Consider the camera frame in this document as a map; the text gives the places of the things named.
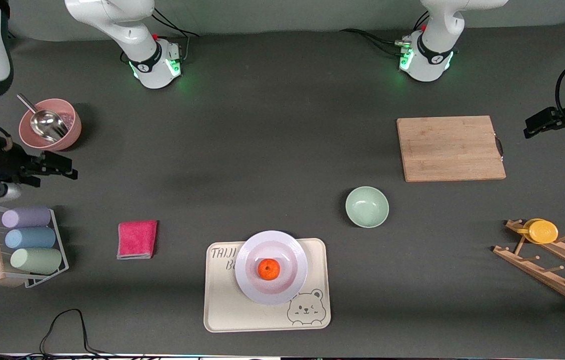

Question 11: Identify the black right arm base cable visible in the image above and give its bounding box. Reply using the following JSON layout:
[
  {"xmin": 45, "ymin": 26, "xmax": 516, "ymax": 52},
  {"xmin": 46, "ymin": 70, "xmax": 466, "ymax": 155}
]
[{"xmin": 150, "ymin": 6, "xmax": 199, "ymax": 63}]

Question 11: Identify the yellow cup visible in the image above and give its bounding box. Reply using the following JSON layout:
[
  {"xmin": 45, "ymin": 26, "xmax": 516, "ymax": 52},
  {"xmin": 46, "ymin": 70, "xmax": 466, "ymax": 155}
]
[{"xmin": 516, "ymin": 218, "xmax": 559, "ymax": 245}]

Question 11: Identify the purple cup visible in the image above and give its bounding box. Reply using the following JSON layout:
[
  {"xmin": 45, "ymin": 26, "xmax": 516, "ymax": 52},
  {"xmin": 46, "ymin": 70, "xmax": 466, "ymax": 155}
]
[{"xmin": 1, "ymin": 206, "xmax": 52, "ymax": 229}]

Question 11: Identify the pink bowl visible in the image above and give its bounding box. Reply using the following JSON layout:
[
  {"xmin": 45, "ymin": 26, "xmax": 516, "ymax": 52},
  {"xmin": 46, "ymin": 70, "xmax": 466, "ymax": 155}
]
[{"xmin": 18, "ymin": 98, "xmax": 83, "ymax": 152}]

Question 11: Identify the green cup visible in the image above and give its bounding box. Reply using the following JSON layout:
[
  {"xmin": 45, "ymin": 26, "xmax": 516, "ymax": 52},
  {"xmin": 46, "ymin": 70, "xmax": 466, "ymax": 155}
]
[{"xmin": 10, "ymin": 247, "xmax": 63, "ymax": 275}]

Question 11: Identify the blue cup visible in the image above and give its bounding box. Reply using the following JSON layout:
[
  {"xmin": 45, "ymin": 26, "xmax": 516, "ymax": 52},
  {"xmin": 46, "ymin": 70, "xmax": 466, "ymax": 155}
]
[{"xmin": 4, "ymin": 227, "xmax": 57, "ymax": 250}]

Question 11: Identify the metal scoop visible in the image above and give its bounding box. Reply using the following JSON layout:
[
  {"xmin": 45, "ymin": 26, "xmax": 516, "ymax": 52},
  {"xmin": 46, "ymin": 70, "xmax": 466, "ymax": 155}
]
[{"xmin": 16, "ymin": 93, "xmax": 70, "ymax": 143}]

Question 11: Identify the beige bear print tray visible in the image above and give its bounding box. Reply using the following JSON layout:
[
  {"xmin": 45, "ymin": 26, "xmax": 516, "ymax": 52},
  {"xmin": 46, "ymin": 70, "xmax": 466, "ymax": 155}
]
[{"xmin": 203, "ymin": 238, "xmax": 332, "ymax": 333}]

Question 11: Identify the black left arm base cable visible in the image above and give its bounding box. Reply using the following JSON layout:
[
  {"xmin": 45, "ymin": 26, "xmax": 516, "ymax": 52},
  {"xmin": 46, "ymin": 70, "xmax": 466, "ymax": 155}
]
[{"xmin": 340, "ymin": 28, "xmax": 406, "ymax": 57}]

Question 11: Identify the pale green bowl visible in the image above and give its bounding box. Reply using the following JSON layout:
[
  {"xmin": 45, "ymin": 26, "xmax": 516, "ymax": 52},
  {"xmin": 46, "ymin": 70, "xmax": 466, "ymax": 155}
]
[{"xmin": 345, "ymin": 186, "xmax": 390, "ymax": 229}]

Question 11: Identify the thin black table cable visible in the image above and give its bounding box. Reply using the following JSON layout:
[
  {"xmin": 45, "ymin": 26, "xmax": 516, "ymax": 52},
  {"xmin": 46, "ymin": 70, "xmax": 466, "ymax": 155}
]
[{"xmin": 0, "ymin": 308, "xmax": 113, "ymax": 359}]

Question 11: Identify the black arm base cable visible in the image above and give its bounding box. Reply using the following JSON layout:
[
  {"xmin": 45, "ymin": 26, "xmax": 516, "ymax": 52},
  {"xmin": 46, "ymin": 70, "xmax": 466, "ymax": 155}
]
[
  {"xmin": 340, "ymin": 28, "xmax": 406, "ymax": 57},
  {"xmin": 150, "ymin": 6, "xmax": 199, "ymax": 63}
]

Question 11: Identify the orange fruit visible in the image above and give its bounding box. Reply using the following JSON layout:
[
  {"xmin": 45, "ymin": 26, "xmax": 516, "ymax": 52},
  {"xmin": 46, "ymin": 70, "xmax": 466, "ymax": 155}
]
[{"xmin": 257, "ymin": 258, "xmax": 281, "ymax": 281}]

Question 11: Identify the white round plate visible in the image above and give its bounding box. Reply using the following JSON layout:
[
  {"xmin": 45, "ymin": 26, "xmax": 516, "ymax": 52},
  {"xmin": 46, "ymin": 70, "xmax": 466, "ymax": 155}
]
[{"xmin": 234, "ymin": 230, "xmax": 309, "ymax": 306}]

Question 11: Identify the pink folded cloth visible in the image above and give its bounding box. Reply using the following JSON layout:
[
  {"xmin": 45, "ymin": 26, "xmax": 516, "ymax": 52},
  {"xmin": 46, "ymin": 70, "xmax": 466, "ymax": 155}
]
[{"xmin": 116, "ymin": 220, "xmax": 159, "ymax": 260}]

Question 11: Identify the wooden cutting board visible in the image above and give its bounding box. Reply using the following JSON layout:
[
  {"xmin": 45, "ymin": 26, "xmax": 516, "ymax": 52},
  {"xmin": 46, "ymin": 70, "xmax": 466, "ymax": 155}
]
[{"xmin": 396, "ymin": 115, "xmax": 507, "ymax": 183}]

